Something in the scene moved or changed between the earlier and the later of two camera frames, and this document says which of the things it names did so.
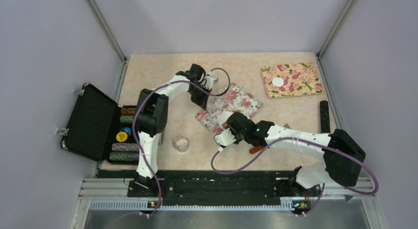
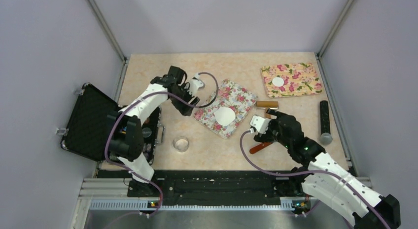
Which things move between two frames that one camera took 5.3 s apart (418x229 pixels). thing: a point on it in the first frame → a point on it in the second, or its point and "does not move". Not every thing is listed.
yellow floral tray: x=299 y=79 does not move
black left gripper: x=201 y=101 → x=184 y=108
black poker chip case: x=101 y=129 does not move
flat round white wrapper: x=278 y=81 does not move
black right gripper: x=238 y=139 → x=266 y=137
